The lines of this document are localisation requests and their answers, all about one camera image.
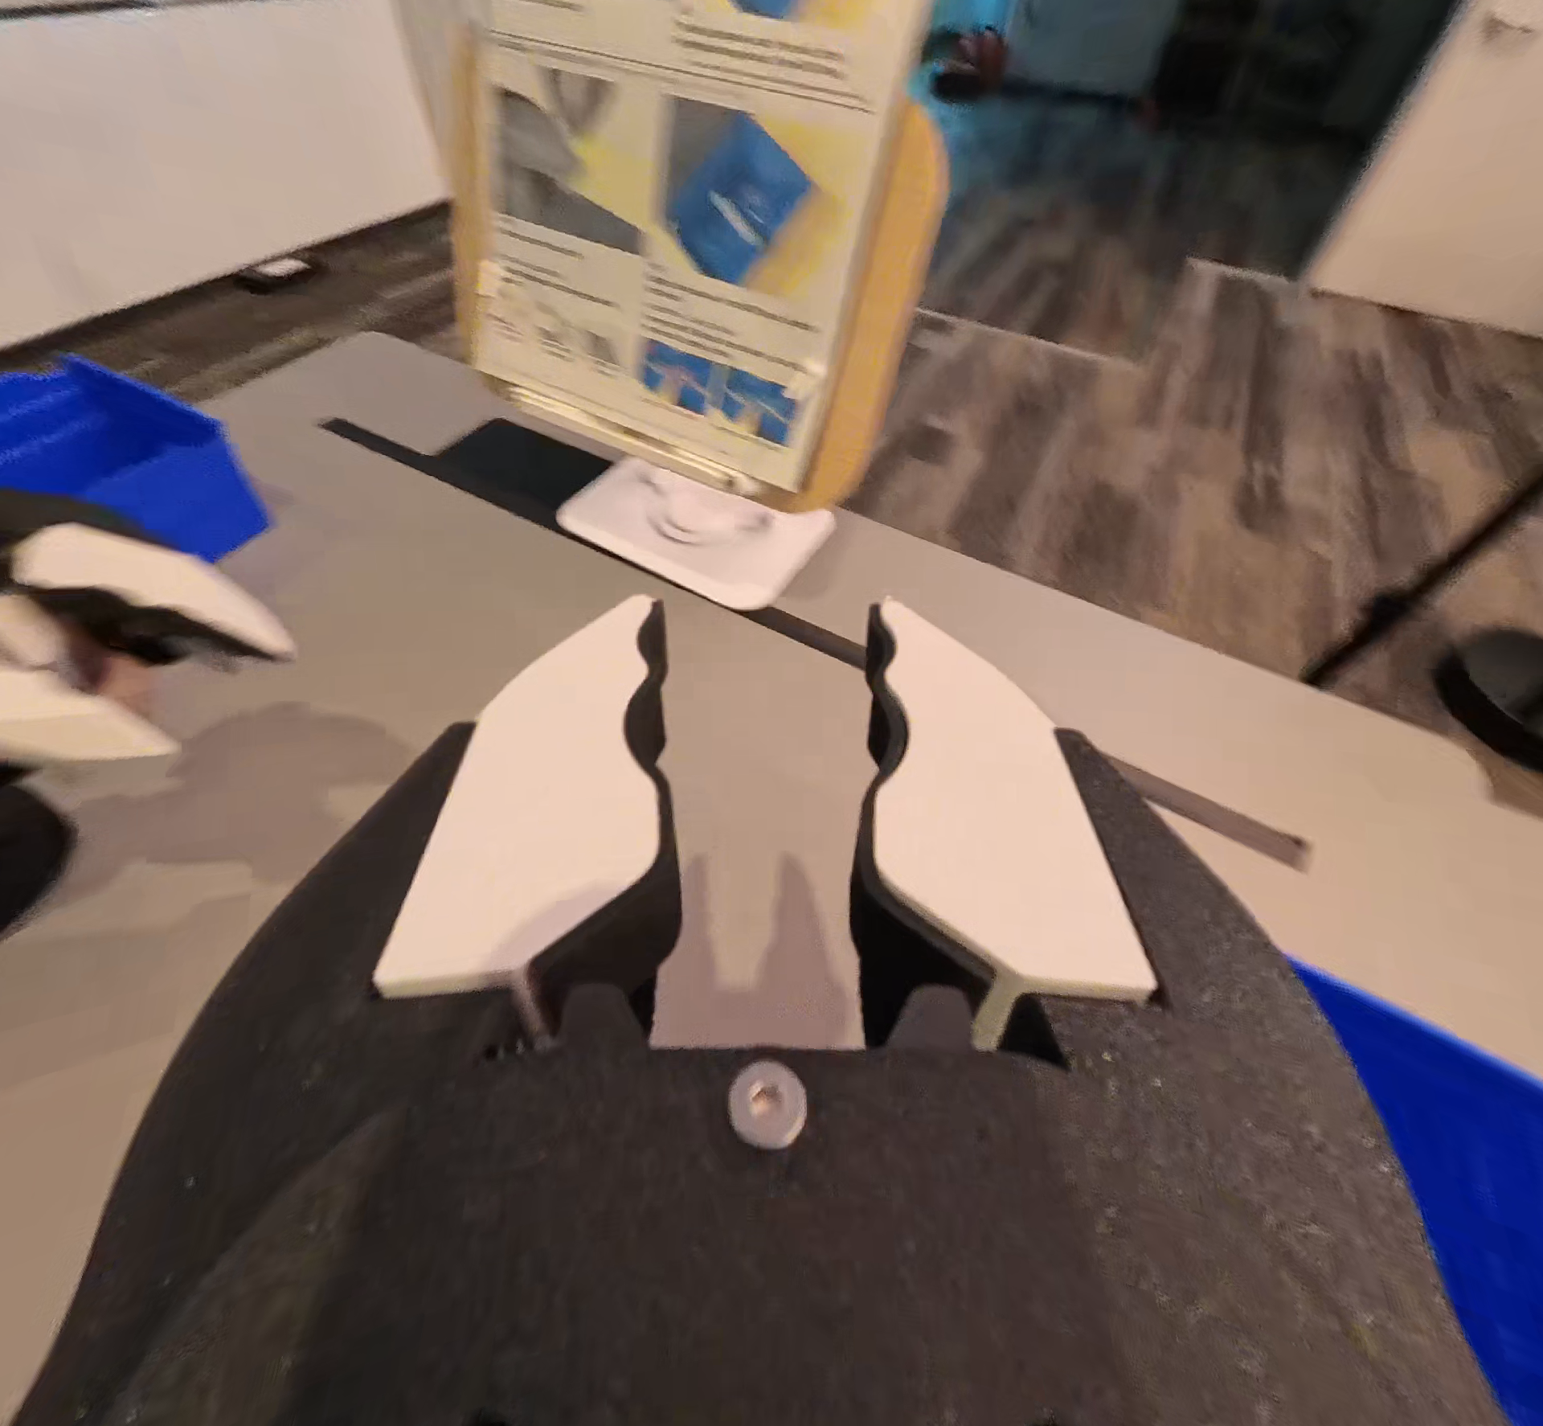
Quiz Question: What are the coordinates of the black thin pole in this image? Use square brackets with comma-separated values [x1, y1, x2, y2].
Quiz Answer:
[1307, 474, 1543, 686]

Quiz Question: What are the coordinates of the white board stand base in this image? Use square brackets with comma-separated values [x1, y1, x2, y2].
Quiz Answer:
[557, 458, 838, 611]

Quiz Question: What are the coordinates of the black round floor object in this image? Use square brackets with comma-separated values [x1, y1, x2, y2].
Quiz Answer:
[1434, 630, 1543, 779]

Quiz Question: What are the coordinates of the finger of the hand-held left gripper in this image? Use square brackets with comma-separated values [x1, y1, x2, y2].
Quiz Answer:
[10, 521, 299, 664]
[0, 596, 185, 764]

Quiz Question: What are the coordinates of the printed instruction board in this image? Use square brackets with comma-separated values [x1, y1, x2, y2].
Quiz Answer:
[448, 0, 981, 514]

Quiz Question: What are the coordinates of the blue plastic bin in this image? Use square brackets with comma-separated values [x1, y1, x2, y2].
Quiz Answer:
[0, 353, 271, 565]
[1286, 956, 1543, 1426]

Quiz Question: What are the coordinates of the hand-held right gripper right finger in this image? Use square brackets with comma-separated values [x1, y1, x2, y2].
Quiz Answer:
[850, 596, 1161, 1054]

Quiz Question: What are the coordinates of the glass door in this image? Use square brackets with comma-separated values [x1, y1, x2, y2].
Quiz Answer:
[916, 0, 1509, 282]

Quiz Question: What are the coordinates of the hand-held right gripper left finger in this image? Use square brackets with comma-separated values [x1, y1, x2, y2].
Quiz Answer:
[372, 594, 682, 1051]

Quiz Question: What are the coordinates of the grey desk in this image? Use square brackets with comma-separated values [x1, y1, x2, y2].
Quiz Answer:
[0, 311, 1543, 1392]

